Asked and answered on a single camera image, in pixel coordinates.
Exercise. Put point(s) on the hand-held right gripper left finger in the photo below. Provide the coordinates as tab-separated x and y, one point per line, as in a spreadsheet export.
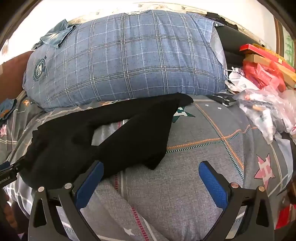
90	185

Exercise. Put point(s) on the long red box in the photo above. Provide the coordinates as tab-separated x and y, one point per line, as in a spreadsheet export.
266	54

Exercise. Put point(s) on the grey star-print bedsheet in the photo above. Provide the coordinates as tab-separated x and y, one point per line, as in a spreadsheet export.
196	143

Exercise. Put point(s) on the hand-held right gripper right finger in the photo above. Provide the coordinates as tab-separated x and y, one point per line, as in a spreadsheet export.
212	185

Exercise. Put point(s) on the red plastic bag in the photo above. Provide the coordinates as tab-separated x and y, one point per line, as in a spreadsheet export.
261	74

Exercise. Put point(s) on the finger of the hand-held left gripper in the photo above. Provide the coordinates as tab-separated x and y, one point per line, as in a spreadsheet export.
13	166

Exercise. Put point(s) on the black cushion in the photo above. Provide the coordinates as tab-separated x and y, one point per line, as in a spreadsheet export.
231	44

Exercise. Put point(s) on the blue plaid pillow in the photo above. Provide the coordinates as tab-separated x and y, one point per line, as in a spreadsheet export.
127	58

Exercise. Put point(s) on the red packet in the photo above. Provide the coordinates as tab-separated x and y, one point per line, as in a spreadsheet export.
286	216

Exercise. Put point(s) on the black packet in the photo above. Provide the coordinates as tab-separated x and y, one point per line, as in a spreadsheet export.
220	98

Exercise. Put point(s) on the black pants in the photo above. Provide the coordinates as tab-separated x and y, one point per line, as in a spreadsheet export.
138	129

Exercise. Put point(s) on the denim garment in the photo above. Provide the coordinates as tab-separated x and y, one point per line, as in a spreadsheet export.
55	37
7	109

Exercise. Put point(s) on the clear plastic bag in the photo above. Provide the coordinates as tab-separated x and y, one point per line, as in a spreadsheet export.
266	111

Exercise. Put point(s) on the white plastic bag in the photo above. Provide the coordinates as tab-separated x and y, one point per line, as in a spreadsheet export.
240	81

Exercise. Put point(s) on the brown headboard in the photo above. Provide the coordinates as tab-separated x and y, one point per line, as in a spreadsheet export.
13	69

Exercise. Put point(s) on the framed wall picture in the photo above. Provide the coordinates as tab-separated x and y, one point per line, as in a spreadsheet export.
288	44

